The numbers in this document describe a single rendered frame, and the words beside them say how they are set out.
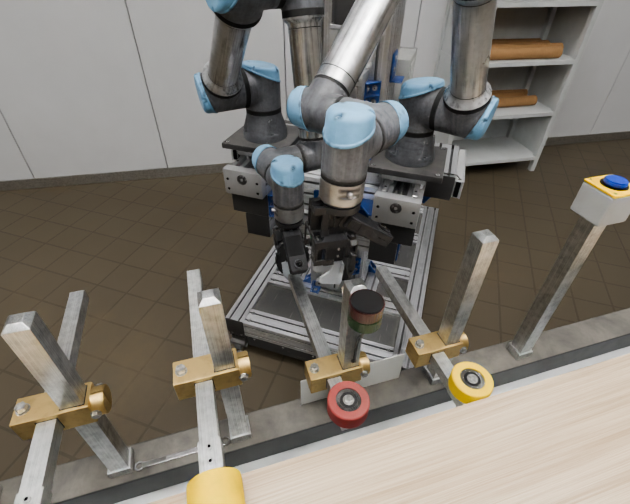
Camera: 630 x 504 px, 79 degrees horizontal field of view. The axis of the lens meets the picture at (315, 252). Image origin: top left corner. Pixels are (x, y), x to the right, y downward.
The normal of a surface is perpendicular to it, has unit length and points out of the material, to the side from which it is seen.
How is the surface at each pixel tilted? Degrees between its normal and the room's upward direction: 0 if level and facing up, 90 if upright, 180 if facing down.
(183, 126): 90
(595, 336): 0
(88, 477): 0
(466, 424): 0
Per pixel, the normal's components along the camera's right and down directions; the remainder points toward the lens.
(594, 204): -0.96, 0.18
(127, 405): 0.01, -0.77
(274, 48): 0.20, 0.62
